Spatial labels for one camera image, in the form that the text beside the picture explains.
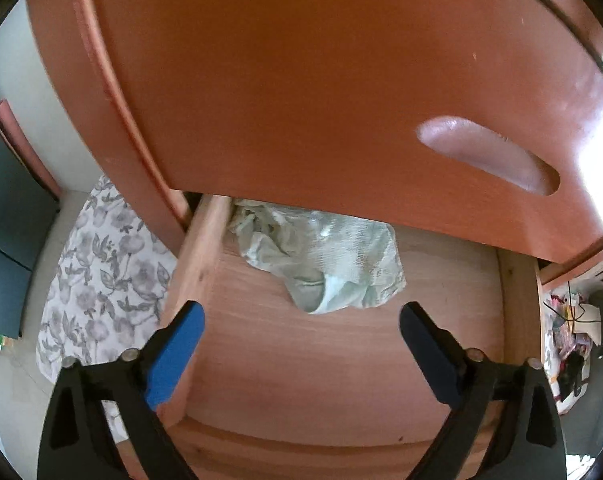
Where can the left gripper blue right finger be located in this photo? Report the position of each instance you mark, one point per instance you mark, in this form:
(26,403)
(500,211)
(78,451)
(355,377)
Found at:
(440,357)

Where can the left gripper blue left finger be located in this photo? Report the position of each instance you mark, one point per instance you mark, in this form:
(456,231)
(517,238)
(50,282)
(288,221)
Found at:
(169,350)

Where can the wooden drawer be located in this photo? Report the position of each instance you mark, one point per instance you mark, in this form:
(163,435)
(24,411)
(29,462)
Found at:
(331,85)
(275,393)

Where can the light green cloth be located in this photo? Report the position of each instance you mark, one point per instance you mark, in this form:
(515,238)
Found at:
(326,261)

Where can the grey floral bed sheet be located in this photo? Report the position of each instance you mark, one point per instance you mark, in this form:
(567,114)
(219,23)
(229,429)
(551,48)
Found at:
(109,288)

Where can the pile of toys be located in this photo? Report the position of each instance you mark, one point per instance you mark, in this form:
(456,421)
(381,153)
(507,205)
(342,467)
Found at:
(572,336)

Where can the dark green cabinet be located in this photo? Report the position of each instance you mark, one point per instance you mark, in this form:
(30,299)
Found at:
(27,212)

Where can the wooden nightstand cabinet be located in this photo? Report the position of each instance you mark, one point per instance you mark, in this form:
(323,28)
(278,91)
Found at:
(106,124)

